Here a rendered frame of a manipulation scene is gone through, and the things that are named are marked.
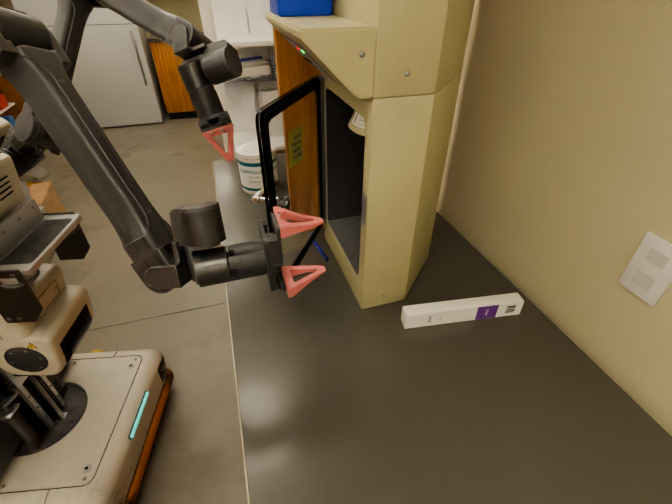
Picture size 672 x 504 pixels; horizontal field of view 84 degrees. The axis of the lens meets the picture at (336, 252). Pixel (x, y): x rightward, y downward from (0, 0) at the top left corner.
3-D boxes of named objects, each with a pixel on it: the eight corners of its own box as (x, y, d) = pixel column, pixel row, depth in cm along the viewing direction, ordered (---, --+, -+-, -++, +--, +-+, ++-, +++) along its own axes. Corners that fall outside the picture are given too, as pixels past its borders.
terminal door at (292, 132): (323, 224, 108) (319, 74, 84) (279, 293, 84) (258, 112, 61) (320, 224, 108) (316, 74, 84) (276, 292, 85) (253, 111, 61)
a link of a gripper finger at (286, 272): (329, 256, 60) (271, 267, 57) (331, 290, 64) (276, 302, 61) (318, 234, 65) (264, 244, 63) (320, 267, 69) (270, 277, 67)
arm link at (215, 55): (202, 50, 84) (172, 27, 76) (244, 32, 80) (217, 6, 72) (205, 101, 83) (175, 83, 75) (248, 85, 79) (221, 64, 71)
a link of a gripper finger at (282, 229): (328, 218, 56) (265, 229, 53) (329, 257, 60) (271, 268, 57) (316, 198, 61) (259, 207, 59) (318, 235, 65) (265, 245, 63)
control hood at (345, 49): (320, 63, 84) (319, 11, 78) (373, 99, 59) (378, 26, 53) (269, 66, 82) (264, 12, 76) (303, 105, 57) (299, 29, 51)
